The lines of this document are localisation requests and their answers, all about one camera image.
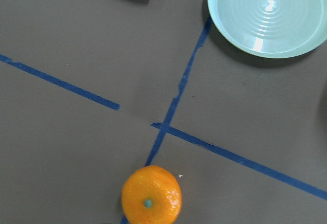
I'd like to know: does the orange mandarin fruit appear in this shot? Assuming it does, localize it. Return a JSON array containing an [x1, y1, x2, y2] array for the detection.
[[121, 165, 182, 223]]

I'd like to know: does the light green plate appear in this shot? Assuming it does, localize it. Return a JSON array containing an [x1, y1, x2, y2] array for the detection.
[[207, 0, 326, 59]]

